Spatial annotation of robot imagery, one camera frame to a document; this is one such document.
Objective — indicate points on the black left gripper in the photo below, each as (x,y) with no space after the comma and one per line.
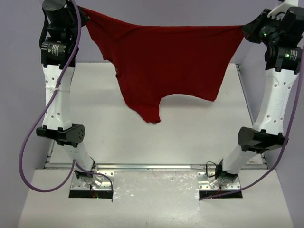
(83,16)

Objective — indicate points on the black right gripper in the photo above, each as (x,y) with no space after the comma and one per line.
(251,30)

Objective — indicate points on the red t shirt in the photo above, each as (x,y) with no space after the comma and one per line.
(152,62)

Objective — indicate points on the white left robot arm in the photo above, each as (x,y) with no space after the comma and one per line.
(58,43)

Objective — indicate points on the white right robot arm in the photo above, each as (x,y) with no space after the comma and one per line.
(283,57)

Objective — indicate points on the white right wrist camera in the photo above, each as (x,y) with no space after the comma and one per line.
(283,7)

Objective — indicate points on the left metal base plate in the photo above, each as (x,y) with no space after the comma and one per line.
(97,183)

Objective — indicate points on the metal base plate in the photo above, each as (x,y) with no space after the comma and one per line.
(206,181)
(97,183)

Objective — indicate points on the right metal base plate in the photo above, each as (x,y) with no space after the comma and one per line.
(206,181)

